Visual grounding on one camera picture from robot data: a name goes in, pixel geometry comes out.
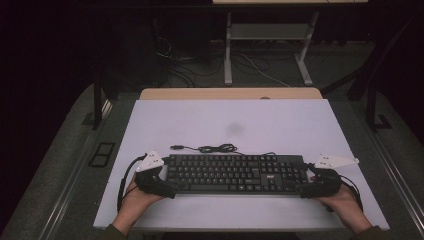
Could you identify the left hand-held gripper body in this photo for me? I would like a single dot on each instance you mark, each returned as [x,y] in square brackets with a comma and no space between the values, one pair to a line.
[156,183]

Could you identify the black metal stand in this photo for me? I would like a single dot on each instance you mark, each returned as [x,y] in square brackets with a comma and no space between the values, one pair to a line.
[97,103]
[371,86]

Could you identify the black computer keyboard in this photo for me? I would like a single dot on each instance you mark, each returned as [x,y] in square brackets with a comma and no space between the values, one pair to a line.
[233,175]

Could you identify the aluminium rail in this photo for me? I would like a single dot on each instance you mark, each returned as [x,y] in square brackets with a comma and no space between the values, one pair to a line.
[71,186]
[396,180]

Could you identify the wooden table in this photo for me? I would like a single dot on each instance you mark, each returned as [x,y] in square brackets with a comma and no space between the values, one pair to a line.
[200,94]

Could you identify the person's left hand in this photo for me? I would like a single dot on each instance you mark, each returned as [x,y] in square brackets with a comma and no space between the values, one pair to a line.
[138,201]

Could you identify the black floor socket frame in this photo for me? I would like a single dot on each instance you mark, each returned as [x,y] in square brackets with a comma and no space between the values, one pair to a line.
[101,154]

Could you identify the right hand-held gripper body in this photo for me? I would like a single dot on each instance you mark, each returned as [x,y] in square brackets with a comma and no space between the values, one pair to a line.
[325,185]

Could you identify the person's right hand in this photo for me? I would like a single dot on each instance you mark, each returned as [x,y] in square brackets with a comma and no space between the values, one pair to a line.
[341,203]

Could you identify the white board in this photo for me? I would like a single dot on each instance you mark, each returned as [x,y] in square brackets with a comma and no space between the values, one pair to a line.
[233,120]

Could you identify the grey round table grommet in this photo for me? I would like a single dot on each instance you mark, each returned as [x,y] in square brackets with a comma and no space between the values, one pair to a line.
[265,98]

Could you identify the white metal desk frame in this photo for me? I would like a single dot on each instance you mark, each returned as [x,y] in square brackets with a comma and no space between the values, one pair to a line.
[270,31]

